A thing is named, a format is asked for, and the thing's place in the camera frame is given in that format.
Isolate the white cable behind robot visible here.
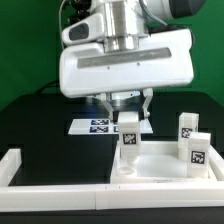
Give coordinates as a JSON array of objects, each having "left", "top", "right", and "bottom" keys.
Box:
[{"left": 57, "top": 0, "right": 70, "bottom": 44}]

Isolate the white sheet with tags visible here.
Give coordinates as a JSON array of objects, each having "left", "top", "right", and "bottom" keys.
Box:
[{"left": 68, "top": 118, "right": 153, "bottom": 135}]

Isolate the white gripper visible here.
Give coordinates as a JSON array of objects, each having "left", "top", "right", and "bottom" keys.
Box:
[{"left": 59, "top": 29, "right": 194, "bottom": 122}]

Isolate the white U-shaped fence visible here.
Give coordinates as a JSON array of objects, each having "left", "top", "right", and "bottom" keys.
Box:
[{"left": 0, "top": 149, "right": 224, "bottom": 212}]

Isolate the white square table top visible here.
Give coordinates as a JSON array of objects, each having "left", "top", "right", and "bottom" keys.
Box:
[{"left": 110, "top": 141, "right": 217, "bottom": 184}]

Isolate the black cable at base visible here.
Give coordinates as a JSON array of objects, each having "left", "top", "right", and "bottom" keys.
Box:
[{"left": 34, "top": 79, "right": 62, "bottom": 95}]

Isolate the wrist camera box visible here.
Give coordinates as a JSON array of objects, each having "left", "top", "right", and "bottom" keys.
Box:
[{"left": 62, "top": 13, "right": 105, "bottom": 46}]

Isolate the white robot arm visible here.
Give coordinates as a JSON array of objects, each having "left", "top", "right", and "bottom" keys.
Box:
[{"left": 59, "top": 0, "right": 206, "bottom": 122}]

